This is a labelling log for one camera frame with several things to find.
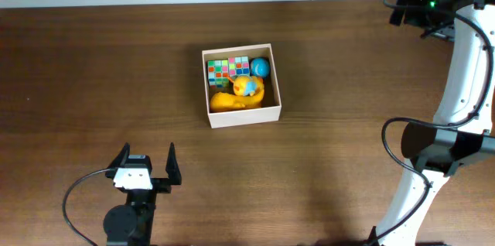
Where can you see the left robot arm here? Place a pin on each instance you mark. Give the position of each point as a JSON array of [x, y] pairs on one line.
[[131, 223]]

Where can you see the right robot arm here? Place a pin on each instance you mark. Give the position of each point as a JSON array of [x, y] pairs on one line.
[[459, 134]]

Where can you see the rubik cube green orange top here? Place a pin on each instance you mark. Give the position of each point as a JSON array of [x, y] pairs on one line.
[[217, 73]]

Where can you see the yellow duck toy blue jacket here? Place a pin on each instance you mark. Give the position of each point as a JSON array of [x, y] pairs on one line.
[[246, 85]]

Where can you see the blue ball toy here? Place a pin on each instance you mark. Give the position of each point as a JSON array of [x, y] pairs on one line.
[[260, 67]]

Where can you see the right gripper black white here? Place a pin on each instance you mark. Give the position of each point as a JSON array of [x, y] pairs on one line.
[[404, 10]]

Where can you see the rubik cube pastel colours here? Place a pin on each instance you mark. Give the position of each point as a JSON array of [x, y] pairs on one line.
[[238, 66]]

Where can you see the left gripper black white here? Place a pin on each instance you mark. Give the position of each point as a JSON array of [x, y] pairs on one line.
[[165, 185]]

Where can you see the white cardboard box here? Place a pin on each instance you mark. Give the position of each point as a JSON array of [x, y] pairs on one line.
[[271, 105]]

